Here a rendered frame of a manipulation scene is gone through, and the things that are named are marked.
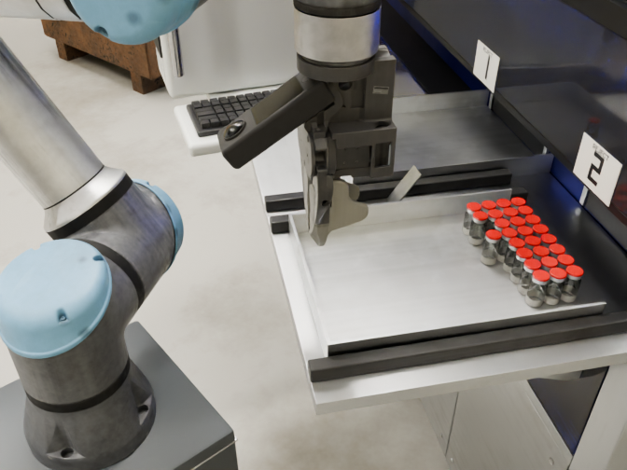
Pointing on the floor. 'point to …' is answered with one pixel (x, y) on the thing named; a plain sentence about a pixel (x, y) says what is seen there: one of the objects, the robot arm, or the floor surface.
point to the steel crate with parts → (103, 48)
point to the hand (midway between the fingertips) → (313, 234)
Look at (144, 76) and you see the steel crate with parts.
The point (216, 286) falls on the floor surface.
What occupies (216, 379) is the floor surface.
